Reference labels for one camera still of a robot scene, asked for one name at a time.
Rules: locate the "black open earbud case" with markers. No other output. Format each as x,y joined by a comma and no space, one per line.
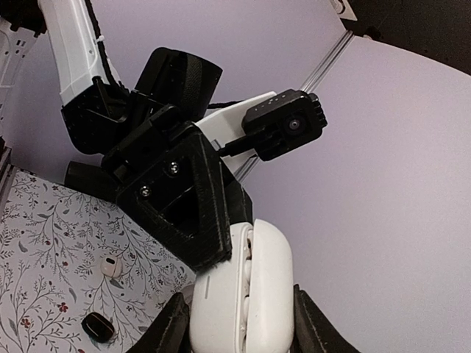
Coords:
97,327

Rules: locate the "white oval earbud case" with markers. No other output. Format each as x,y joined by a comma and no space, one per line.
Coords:
246,304

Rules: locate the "left aluminium frame post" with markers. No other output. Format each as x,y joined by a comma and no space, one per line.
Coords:
309,85

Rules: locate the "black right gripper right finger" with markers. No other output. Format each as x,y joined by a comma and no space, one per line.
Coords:
313,332

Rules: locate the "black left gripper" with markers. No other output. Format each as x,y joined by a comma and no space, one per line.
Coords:
173,185

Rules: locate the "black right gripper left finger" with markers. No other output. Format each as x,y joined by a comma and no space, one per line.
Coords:
169,332

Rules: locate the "white earbud case small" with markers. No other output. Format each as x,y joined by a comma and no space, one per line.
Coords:
111,267

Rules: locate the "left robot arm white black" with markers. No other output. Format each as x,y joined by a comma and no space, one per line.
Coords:
98,110

